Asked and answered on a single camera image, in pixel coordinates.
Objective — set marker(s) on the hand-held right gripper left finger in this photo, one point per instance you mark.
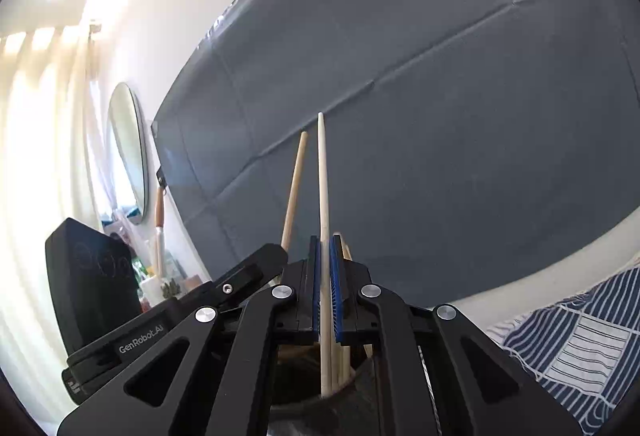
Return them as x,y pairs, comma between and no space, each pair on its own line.
316,296

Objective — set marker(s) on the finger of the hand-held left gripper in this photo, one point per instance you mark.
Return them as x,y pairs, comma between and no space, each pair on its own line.
250,273

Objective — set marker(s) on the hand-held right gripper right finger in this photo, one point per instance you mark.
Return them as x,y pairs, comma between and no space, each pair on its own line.
336,311

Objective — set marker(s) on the black marbled utensil holder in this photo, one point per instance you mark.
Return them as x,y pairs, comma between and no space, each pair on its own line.
355,408

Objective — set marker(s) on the stacked pink round tins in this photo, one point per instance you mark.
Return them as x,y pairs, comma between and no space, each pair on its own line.
194,283

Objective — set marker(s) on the white planter with green plant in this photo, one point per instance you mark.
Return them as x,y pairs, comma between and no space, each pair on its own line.
150,288

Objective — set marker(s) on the white curtain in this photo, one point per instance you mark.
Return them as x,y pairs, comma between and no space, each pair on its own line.
40,141

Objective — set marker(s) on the grey creased backdrop cloth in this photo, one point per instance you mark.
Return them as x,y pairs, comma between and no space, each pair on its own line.
425,116

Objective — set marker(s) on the blue white patterned tablecloth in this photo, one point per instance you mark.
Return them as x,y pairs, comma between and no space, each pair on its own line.
575,356

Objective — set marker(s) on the round wall mirror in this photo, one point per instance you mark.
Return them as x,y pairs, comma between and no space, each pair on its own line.
127,151

